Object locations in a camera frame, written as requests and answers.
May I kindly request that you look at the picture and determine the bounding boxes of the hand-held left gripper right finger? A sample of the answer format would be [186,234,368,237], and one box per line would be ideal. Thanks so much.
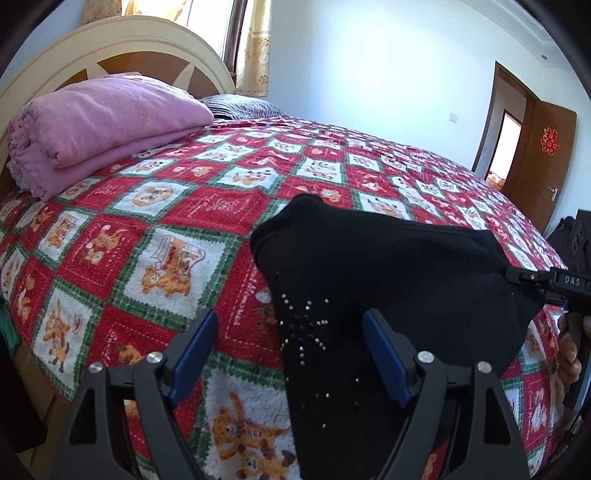
[361,308,532,480]

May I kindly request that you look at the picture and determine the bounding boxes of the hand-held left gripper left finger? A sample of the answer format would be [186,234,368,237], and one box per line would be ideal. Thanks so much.
[48,308,220,480]

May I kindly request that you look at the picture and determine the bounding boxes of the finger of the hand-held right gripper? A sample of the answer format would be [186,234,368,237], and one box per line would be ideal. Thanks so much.
[504,265,552,289]

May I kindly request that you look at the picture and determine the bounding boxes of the black pants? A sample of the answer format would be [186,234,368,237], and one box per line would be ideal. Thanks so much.
[249,193,548,480]

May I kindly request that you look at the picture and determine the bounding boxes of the person's right hand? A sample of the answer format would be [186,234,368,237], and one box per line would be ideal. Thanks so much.
[557,315,578,386]

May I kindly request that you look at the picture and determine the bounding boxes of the black folding chair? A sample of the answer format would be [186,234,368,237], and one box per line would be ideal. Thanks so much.
[547,209,591,273]

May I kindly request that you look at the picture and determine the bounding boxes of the brown wooden door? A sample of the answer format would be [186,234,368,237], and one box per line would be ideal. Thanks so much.
[501,99,578,236]

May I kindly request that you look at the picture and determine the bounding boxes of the red checked printed blanket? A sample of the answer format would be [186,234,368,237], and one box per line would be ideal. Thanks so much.
[0,115,583,480]

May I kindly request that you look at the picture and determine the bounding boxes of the red paper door decoration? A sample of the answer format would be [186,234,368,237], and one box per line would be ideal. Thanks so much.
[539,127,560,155]

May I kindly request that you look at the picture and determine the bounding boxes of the striped pillow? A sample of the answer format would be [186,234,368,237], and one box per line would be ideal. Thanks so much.
[201,93,287,120]

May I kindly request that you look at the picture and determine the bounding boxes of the pink folded quilt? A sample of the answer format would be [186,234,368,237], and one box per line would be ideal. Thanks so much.
[7,71,215,201]

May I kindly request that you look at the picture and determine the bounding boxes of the yellow patterned curtain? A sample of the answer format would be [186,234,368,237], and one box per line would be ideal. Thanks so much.
[235,0,273,99]

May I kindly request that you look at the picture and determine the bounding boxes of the cream wooden headboard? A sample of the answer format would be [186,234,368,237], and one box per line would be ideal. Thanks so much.
[0,21,238,195]

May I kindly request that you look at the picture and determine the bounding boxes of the window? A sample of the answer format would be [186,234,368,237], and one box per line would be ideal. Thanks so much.
[120,0,252,77]

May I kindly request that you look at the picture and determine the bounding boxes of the wooden door frame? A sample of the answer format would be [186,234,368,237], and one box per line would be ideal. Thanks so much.
[471,60,539,185]

